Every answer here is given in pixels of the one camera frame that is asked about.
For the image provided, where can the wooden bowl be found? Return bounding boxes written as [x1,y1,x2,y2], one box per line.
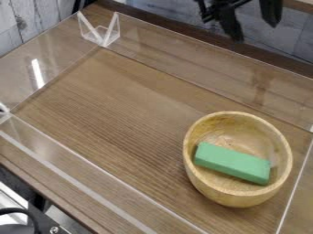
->
[181,112,292,207]

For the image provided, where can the clear acrylic enclosure walls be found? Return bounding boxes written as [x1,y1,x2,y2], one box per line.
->
[0,14,313,234]

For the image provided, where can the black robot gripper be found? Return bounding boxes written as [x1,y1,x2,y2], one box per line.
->
[193,0,282,42]

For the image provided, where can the black cable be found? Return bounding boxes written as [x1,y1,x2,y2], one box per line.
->
[0,208,36,234]

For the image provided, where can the black metal bracket with screw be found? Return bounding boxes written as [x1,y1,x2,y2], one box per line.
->
[26,204,70,234]

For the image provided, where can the clear acrylic corner bracket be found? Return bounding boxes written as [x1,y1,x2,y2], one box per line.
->
[77,11,120,48]

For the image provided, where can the green rectangular block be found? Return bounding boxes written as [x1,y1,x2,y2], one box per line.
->
[192,142,270,186]

